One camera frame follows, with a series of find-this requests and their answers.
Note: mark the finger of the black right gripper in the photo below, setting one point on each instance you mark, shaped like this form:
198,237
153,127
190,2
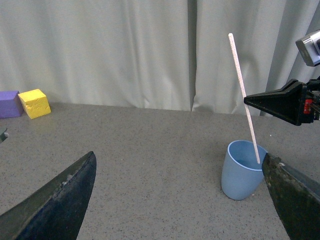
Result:
296,198

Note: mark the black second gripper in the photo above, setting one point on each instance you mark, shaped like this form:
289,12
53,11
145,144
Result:
288,103

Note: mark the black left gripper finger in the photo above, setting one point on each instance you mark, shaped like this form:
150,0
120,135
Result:
55,211

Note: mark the white chopstick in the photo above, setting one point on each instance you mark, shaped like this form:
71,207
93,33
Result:
243,93

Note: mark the blue plastic cup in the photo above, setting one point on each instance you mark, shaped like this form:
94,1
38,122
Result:
241,174

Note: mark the dark object at left edge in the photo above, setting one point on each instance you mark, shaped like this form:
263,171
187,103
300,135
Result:
3,135

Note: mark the yellow foam cube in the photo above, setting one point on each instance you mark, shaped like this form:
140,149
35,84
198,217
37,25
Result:
35,103

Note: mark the purple foam block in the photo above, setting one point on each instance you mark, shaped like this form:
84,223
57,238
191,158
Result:
10,104

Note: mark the grey curtain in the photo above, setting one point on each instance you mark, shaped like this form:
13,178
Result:
158,54

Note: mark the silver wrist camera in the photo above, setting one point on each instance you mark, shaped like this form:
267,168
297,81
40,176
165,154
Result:
309,48

